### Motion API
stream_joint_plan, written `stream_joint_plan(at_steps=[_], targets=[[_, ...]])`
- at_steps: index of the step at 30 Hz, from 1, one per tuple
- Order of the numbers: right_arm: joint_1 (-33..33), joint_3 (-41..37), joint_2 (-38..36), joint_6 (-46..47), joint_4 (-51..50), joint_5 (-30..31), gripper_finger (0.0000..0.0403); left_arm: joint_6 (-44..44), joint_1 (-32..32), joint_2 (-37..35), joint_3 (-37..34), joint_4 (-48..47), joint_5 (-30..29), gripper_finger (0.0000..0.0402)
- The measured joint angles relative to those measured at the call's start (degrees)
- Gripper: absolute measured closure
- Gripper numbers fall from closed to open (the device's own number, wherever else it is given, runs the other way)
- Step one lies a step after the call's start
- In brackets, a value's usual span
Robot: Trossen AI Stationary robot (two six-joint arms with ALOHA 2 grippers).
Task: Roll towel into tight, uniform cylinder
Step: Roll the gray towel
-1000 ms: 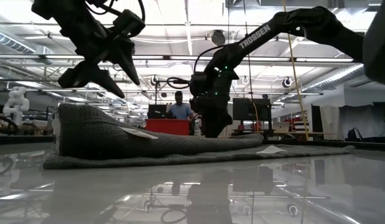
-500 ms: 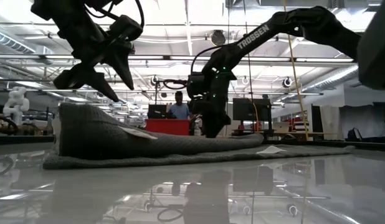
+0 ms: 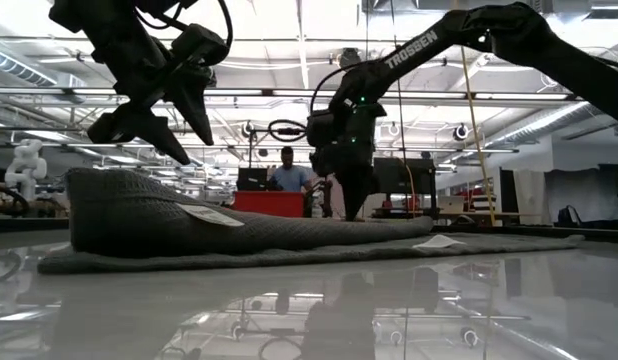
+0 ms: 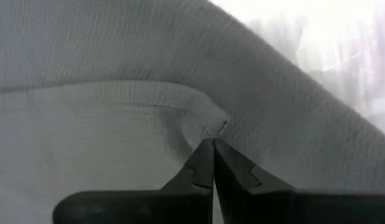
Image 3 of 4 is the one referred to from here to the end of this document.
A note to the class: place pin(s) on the black backpack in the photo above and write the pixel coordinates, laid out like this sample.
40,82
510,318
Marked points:
569,217

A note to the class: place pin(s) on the grey ventilation duct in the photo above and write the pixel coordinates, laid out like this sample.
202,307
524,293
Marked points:
19,67

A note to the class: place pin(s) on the grey hanging cloth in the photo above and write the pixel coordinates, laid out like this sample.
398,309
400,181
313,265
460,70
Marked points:
579,192

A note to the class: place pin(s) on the grey waffle-weave towel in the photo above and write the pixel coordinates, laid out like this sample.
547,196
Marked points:
139,225

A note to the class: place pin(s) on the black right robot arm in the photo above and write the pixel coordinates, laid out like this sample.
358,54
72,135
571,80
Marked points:
419,47

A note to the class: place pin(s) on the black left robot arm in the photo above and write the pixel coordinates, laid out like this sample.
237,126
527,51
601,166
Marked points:
89,15

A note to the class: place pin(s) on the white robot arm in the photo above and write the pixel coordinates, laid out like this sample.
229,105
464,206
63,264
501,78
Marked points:
26,165

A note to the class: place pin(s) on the striped box stack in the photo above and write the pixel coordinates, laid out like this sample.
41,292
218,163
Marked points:
488,202

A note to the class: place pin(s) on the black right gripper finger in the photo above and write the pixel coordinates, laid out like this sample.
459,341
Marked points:
365,190
349,192

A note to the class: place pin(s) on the red box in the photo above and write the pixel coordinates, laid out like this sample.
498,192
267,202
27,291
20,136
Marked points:
269,204

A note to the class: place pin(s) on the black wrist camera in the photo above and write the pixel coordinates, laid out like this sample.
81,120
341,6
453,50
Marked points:
321,127
201,45

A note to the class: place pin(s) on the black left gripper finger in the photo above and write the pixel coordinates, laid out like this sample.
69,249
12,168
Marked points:
134,125
194,105

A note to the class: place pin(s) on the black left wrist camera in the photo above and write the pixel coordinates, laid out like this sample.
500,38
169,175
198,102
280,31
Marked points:
201,45

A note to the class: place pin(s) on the white hanging cloth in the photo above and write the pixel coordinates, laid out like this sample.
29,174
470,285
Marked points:
528,195

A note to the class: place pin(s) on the person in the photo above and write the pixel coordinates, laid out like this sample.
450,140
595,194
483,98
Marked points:
291,177

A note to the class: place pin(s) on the silver laptop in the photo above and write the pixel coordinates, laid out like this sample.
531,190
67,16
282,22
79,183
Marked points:
451,204

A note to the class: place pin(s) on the black monitor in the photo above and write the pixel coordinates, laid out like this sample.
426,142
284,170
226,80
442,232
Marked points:
424,175

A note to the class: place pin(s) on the grey round air duct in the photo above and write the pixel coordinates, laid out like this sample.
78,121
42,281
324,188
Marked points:
539,122

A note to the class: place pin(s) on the small black laptop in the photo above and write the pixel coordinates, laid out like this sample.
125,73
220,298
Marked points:
251,179

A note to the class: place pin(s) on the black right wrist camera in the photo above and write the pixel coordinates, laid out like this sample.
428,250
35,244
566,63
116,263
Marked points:
321,127

